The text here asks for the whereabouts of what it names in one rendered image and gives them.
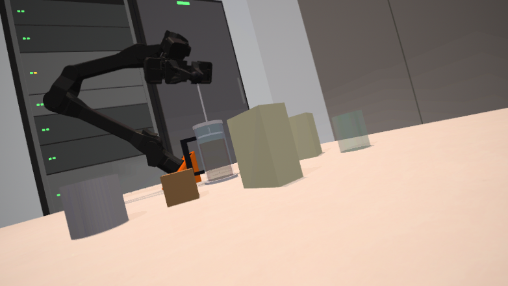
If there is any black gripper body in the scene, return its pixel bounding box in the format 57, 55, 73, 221
144, 57, 212, 85

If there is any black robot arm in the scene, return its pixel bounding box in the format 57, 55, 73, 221
43, 30, 191, 174

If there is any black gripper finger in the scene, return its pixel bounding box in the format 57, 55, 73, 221
164, 60, 191, 85
191, 62, 204, 79

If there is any french press coffee maker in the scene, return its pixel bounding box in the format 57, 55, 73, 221
180, 71, 238, 185

